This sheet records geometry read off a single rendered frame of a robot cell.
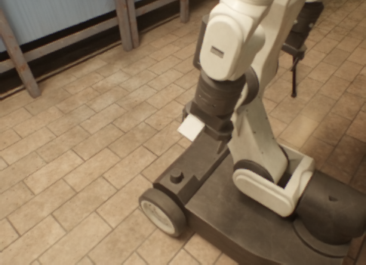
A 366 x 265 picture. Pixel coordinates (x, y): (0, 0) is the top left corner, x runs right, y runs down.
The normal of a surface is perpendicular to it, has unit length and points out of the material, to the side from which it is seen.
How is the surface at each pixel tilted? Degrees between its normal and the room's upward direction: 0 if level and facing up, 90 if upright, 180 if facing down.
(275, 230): 0
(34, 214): 0
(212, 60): 90
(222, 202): 0
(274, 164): 46
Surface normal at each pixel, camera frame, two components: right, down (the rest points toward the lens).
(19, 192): 0.00, -0.71
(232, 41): -0.62, 0.55
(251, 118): 0.68, 0.01
